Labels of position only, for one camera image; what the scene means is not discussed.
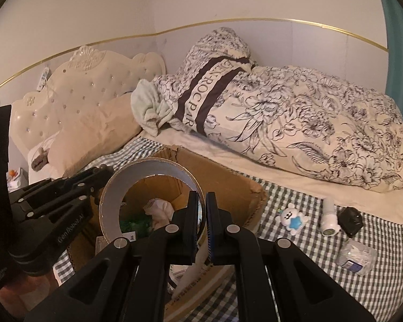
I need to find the mint green towel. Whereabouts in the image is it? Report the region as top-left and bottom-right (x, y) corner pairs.
(131, 79), (173, 137)

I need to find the green snack bag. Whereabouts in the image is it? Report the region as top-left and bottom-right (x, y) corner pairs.
(120, 214), (153, 241)

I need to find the floral quilt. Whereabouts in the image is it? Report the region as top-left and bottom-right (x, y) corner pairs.
(154, 27), (403, 193)

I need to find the black square device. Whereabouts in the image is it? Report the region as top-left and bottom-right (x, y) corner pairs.
(338, 207), (364, 239)

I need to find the brown cardboard box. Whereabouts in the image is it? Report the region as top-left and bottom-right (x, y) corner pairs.
(67, 144), (269, 322)

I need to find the white bear toy blue star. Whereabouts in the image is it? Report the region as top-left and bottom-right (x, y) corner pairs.
(275, 203), (309, 236)

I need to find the white bed sheet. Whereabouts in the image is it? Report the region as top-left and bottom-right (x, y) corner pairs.
(30, 128), (403, 224)

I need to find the cream tufted headboard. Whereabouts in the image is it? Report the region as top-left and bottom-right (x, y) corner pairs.
(10, 46), (166, 158)

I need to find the white power strip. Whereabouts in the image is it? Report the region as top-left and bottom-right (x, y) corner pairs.
(36, 67), (51, 92)

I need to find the white lint remover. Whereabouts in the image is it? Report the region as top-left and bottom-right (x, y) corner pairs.
(320, 197), (341, 237)

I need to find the grey tape roll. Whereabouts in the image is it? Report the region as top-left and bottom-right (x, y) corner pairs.
(99, 157), (206, 243)

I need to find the person's left hand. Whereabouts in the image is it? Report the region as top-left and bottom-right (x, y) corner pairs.
(0, 270), (59, 318)

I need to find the clear cotton swab jar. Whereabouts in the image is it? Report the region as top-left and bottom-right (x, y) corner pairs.
(336, 239), (378, 276)

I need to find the beige pillow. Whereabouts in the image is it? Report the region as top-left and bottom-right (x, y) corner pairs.
(48, 93), (141, 177)

